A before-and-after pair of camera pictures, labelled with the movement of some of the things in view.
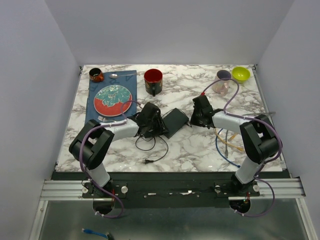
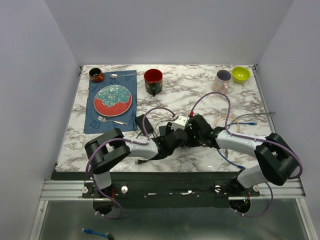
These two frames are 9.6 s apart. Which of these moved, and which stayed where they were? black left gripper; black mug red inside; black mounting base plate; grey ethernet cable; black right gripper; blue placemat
Moved: black right gripper; black left gripper
Stayed: blue placemat; black mug red inside; grey ethernet cable; black mounting base plate
